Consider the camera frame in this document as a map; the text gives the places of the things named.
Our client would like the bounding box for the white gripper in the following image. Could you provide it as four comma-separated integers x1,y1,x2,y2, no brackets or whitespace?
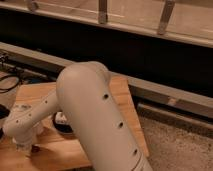
13,133,37,150

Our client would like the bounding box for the dark red pepper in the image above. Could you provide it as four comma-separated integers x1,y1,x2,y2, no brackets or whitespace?
31,145,41,154

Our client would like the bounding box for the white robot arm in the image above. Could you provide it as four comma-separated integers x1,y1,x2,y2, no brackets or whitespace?
3,61,153,171

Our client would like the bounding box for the black and white packet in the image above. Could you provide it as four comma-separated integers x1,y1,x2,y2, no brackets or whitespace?
13,104,31,111

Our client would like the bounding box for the dark object at left edge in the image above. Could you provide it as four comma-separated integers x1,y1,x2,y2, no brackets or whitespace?
0,104,10,139

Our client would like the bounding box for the black round plate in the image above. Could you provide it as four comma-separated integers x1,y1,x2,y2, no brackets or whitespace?
52,112,73,134

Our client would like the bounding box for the black cable loop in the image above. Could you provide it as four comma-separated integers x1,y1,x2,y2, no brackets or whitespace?
0,75,22,94

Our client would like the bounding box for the metal railing post middle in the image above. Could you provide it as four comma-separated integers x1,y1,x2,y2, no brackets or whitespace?
98,0,107,24

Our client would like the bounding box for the metal railing post right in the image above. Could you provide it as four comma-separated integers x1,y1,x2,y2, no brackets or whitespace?
157,0,175,35

